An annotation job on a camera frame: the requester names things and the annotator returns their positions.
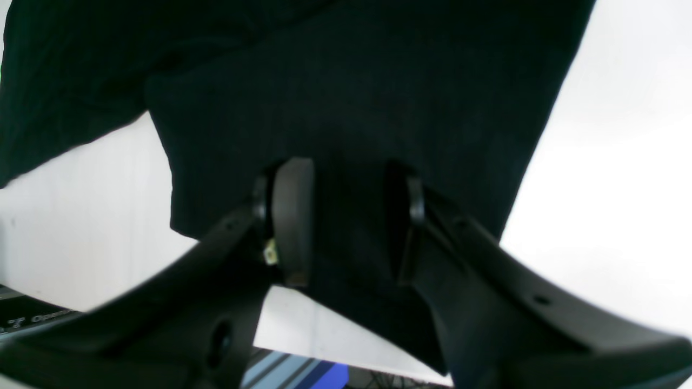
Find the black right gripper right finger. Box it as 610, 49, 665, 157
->
384, 162, 691, 388

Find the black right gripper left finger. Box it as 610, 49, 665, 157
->
2, 158, 315, 388

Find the black T-shirt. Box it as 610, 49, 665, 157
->
2, 1, 595, 372

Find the blue sheet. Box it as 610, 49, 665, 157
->
240, 348, 349, 388

